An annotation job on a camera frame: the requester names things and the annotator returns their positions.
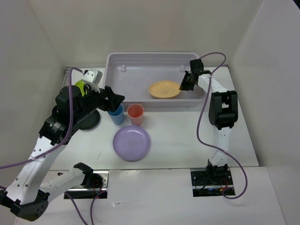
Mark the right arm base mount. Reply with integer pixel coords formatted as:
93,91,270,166
190,168,235,197

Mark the blue cup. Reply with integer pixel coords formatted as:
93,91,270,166
108,104,124,126

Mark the green plate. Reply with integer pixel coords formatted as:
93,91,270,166
75,80,90,96

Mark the pink cup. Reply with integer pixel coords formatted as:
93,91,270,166
127,104,144,126

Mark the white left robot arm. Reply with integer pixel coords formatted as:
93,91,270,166
0,85,125,221

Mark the purple plate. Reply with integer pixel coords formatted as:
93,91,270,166
112,125,150,162

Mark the lavender plastic bin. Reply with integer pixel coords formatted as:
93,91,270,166
103,52,205,108

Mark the black plate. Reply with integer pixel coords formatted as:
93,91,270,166
78,110,101,131

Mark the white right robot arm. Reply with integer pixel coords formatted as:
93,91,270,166
180,59,238,184

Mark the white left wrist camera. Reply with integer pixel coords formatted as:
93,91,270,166
82,68,103,85

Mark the yellow plate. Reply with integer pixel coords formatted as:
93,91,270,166
148,81,181,99

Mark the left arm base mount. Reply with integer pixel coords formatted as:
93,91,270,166
67,170,109,200

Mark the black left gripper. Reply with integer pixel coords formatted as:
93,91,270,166
73,82,126,122

